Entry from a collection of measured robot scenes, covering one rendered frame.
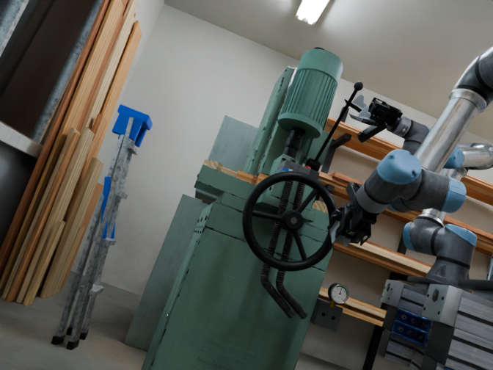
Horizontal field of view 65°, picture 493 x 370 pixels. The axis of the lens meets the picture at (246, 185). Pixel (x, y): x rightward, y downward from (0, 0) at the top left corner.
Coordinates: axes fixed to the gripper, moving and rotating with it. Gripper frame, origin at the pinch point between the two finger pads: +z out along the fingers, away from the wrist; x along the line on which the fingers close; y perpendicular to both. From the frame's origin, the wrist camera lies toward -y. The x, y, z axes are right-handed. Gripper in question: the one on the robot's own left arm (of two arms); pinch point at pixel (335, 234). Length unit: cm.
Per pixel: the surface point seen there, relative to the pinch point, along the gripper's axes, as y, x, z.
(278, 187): -15.2, -17.2, 6.6
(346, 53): -271, 40, 103
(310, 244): -8.9, 0.3, 22.5
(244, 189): -17.3, -26.5, 15.6
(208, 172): -18.5, -39.6, 13.8
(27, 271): -11, -122, 138
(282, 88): -81, -21, 20
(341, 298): 5.9, 13.2, 24.7
